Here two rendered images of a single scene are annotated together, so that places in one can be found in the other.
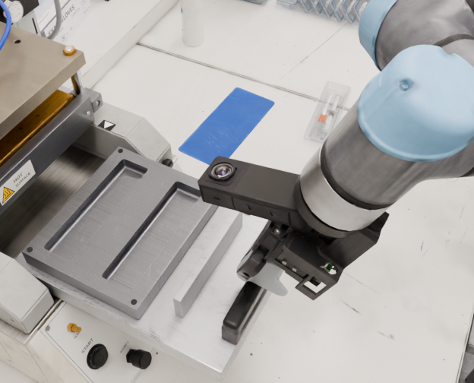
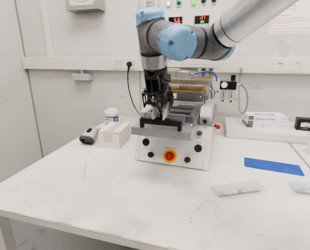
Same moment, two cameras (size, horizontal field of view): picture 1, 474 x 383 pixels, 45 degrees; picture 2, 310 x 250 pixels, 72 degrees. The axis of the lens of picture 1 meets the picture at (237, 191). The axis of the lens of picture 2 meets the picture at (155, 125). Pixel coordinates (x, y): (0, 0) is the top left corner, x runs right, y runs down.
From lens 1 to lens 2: 0.84 m
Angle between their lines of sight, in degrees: 71
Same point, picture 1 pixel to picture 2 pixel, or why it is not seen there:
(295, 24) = not seen: outside the picture
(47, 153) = (182, 96)
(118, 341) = (152, 147)
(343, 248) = (147, 83)
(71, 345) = not seen: hidden behind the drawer
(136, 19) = (295, 135)
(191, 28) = (309, 143)
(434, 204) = (303, 243)
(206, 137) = (258, 161)
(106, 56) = (267, 134)
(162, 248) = not seen: hidden behind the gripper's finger
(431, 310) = (215, 238)
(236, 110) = (283, 166)
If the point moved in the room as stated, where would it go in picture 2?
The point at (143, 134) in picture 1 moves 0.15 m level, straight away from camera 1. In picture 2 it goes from (206, 109) to (233, 106)
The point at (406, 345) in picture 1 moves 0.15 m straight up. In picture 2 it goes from (188, 227) to (191, 181)
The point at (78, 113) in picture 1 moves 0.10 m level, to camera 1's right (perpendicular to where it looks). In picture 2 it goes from (196, 94) to (205, 98)
